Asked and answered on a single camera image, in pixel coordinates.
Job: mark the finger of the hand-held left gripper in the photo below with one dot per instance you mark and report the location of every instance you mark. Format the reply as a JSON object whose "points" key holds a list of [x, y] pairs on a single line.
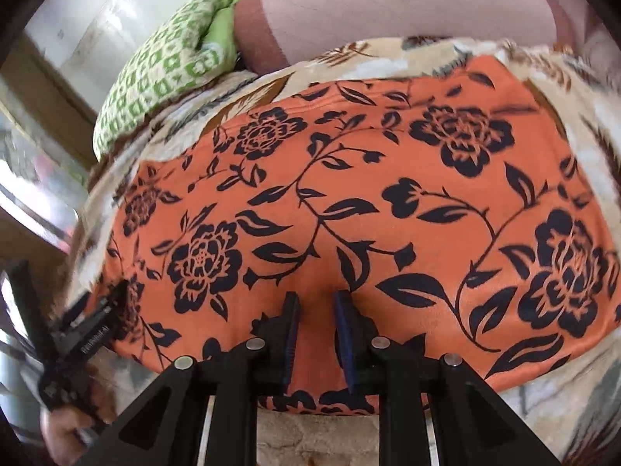
{"points": [[116, 293], [29, 301]]}

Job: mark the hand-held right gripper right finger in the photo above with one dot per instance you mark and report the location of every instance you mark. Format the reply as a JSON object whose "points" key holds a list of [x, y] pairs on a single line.
{"points": [[345, 337]]}

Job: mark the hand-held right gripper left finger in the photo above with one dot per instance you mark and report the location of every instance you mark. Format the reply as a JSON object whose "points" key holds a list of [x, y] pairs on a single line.
{"points": [[291, 332]]}

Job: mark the orange black floral garment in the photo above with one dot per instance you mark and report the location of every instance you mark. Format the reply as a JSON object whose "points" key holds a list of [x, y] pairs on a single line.
{"points": [[388, 179]]}

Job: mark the person's left hand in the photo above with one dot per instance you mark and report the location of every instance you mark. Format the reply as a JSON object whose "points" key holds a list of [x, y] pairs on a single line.
{"points": [[63, 434]]}

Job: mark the green checkered quilt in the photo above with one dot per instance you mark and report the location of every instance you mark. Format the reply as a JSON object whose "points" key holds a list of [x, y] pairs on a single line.
{"points": [[160, 63]]}

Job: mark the pink bolster pillow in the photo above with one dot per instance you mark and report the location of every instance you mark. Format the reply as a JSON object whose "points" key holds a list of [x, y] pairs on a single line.
{"points": [[388, 9]]}

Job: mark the leaf print blanket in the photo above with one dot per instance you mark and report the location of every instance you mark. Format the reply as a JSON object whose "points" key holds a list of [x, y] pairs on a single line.
{"points": [[533, 58]]}

